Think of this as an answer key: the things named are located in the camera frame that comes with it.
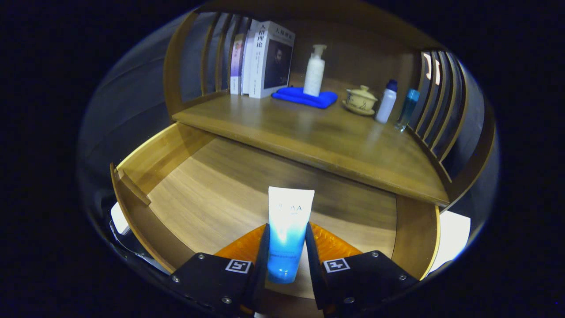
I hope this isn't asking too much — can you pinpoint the thin white book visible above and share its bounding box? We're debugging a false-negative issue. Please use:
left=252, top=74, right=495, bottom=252
left=241, top=20, right=261, bottom=95

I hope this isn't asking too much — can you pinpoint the brown wooden countertop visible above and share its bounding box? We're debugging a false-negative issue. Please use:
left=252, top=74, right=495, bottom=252
left=171, top=86, right=451, bottom=207

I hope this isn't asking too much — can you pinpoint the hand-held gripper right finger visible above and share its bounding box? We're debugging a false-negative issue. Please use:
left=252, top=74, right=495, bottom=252
left=305, top=222, right=419, bottom=316

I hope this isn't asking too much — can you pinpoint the teal clear bottle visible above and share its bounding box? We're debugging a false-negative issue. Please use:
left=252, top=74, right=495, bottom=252
left=394, top=88, right=421, bottom=132

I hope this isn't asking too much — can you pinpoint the yellow lidded teacup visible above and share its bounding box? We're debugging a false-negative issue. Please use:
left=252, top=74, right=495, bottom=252
left=342, top=85, right=378, bottom=117

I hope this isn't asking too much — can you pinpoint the blue and white tube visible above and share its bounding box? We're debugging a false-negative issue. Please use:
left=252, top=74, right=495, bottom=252
left=267, top=186, right=315, bottom=284

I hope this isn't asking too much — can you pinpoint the white bottle with blue cap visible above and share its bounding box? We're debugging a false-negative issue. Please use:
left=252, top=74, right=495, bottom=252
left=375, top=79, right=398, bottom=124

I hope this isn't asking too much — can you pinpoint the blue folded cloth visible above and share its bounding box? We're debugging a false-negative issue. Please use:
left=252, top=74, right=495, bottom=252
left=271, top=87, right=339, bottom=109

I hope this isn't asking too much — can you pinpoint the brown wooden cabinet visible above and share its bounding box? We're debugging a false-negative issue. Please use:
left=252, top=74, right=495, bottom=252
left=162, top=0, right=497, bottom=212

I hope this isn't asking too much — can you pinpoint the white power adapter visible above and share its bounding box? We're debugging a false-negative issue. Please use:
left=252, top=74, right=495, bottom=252
left=110, top=202, right=131, bottom=235

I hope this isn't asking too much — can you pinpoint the white drawer unit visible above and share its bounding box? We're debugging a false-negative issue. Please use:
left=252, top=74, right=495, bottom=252
left=426, top=210, right=472, bottom=272

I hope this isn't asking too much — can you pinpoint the white pump bottle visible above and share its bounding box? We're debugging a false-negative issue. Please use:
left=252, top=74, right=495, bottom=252
left=303, top=44, right=328, bottom=97

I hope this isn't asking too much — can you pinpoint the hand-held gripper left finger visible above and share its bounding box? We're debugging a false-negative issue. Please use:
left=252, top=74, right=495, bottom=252
left=170, top=223, right=271, bottom=316

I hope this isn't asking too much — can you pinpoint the brown wooden drawer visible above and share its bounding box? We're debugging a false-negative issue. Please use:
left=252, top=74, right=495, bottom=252
left=109, top=121, right=442, bottom=301

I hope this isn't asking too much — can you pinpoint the white book with portrait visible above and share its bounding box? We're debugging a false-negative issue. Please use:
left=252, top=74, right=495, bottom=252
left=249, top=21, right=296, bottom=99

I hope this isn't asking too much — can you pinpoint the purple book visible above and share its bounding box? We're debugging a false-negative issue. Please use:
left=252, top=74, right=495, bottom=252
left=230, top=33, right=246, bottom=95

